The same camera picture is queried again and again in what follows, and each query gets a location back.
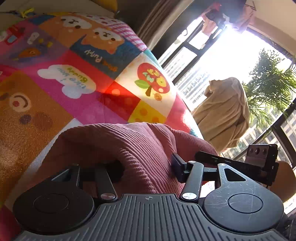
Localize pink ribbed garment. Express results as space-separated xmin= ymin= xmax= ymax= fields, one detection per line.
xmin=35 ymin=122 xmax=219 ymax=198

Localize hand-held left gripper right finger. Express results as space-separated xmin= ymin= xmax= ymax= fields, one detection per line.
xmin=171 ymin=153 xmax=253 ymax=202

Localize beige draped cloth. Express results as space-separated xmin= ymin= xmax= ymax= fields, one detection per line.
xmin=191 ymin=77 xmax=251 ymax=154

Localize beige curtain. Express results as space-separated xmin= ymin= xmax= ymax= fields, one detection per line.
xmin=136 ymin=0 xmax=193 ymax=52

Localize palm plant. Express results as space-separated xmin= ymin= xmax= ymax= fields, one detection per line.
xmin=242 ymin=49 xmax=296 ymax=130

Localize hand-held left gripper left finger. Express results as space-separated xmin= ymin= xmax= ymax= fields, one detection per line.
xmin=51 ymin=162 xmax=123 ymax=202

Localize hanging clothes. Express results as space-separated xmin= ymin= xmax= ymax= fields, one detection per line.
xmin=201 ymin=0 xmax=258 ymax=36

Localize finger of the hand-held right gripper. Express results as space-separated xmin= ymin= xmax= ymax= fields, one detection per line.
xmin=195 ymin=151 xmax=249 ymax=177

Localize window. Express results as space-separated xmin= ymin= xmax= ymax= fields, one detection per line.
xmin=157 ymin=14 xmax=296 ymax=215

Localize colourful printed blanket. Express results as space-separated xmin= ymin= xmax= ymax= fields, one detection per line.
xmin=0 ymin=11 xmax=205 ymax=241

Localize yellow green ribbon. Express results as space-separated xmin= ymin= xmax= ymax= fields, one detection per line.
xmin=19 ymin=8 xmax=36 ymax=18

